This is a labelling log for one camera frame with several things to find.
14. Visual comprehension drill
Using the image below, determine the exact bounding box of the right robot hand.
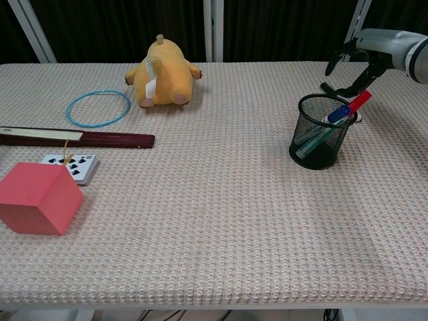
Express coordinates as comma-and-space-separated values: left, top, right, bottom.
320, 27, 419, 98

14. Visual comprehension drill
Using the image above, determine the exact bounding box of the red marker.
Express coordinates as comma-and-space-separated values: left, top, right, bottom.
346, 90, 373, 118

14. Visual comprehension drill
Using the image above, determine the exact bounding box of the blue marker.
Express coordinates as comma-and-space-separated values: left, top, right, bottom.
321, 104, 351, 125

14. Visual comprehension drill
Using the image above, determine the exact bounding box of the black mesh pen holder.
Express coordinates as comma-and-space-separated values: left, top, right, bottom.
288, 93, 358, 170

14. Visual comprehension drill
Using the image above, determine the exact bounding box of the green marker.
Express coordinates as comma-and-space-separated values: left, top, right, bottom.
294, 117, 347, 158

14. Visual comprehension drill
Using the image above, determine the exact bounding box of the yellow plush duck toy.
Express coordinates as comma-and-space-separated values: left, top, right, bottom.
124, 33, 203, 108

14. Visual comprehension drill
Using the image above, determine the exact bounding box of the beige woven table mat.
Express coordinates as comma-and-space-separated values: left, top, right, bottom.
0, 62, 428, 307

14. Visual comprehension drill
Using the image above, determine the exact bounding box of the black curtain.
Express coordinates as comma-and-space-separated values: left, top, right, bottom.
0, 0, 428, 65

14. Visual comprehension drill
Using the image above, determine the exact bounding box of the dark red folded fan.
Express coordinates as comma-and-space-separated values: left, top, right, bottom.
0, 126, 156, 168

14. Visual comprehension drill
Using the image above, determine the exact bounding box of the deck of playing cards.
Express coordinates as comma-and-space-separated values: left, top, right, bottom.
40, 154, 100, 187

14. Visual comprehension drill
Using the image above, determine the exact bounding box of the red cube box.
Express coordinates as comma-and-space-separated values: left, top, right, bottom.
0, 162, 84, 237

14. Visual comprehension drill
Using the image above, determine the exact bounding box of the white slanted frame post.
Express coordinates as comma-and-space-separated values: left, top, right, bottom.
6, 0, 58, 64
337, 0, 372, 63

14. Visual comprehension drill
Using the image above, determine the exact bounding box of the white upright frame post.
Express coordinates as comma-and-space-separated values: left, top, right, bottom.
203, 0, 225, 63

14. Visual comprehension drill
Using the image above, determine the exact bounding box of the light blue plastic ring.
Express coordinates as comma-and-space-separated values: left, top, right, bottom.
66, 89, 131, 128

